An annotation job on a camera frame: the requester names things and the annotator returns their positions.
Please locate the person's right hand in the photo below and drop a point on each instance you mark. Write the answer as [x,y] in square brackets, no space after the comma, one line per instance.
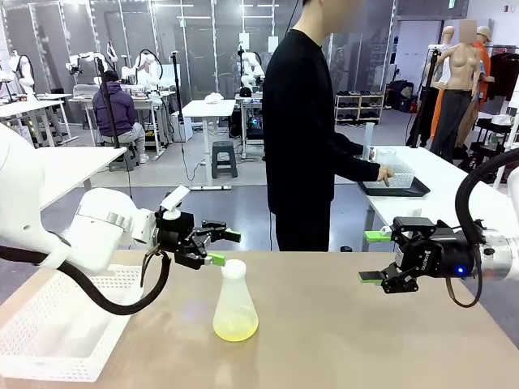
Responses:
[385,175]

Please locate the white standing desk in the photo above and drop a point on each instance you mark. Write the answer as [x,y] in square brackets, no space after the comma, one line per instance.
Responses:
[208,108]

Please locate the person in black sweater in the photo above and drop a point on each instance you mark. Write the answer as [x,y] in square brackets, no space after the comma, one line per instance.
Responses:
[300,142]

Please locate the beige bare mannequin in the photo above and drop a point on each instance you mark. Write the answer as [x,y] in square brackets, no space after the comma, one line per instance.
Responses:
[462,73]

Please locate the clear plastic measuring cylinder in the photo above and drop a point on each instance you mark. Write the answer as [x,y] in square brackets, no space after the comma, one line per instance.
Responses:
[371,138]

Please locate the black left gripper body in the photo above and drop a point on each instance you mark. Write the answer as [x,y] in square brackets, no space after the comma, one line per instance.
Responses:
[178,239]

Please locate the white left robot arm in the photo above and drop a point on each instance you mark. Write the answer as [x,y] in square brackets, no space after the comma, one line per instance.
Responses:
[97,227]

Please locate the white floor power strip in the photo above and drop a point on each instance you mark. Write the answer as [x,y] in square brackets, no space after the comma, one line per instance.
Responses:
[211,188]

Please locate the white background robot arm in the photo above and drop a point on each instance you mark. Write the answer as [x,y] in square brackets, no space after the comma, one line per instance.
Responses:
[87,58]
[144,69]
[250,67]
[25,73]

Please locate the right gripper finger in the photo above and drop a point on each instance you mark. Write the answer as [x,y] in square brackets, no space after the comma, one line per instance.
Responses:
[399,281]
[377,236]

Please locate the white computer tower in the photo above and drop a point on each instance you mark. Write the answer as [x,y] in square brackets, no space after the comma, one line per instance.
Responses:
[182,127]

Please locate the white mannequin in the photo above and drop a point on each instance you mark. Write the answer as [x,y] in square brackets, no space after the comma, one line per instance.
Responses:
[447,38]

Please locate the white side table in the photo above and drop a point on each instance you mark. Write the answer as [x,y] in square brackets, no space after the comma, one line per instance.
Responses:
[442,178]
[81,162]

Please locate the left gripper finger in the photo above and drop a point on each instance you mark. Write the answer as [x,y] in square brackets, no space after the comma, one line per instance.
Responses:
[215,260]
[221,232]

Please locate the black tripod pole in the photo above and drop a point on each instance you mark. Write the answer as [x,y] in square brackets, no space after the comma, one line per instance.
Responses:
[425,93]
[177,85]
[106,101]

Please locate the person's left forearm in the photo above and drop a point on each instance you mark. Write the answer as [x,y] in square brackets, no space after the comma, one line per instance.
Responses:
[348,144]

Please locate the grey plastic stool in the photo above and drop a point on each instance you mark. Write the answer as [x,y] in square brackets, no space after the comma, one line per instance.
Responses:
[224,158]

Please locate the mannequin in orange clothes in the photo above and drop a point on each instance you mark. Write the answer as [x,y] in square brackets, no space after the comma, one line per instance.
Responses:
[484,40]

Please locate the translucent plastic conical flask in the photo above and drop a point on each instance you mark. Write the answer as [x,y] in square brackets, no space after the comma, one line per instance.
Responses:
[235,312]

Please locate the seated person in purple hoodie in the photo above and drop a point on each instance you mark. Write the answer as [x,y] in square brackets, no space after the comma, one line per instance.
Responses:
[115,109]

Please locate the person's left hand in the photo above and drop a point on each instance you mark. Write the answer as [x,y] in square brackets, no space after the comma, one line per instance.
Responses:
[367,156]

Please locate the person's right forearm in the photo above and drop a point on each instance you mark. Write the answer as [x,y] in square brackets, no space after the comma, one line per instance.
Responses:
[359,170]

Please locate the white shoe rack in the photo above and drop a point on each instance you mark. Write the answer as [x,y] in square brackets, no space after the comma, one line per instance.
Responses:
[359,109]

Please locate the white crumpled cloth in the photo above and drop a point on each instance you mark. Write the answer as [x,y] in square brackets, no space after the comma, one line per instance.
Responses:
[213,98]

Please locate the black plastic tray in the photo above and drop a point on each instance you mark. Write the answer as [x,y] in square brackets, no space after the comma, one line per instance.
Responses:
[421,190]

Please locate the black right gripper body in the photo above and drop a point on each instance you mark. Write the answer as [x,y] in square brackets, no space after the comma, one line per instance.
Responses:
[438,255]

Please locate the black hanging garment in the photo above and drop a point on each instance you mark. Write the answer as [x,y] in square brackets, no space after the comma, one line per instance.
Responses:
[503,77]

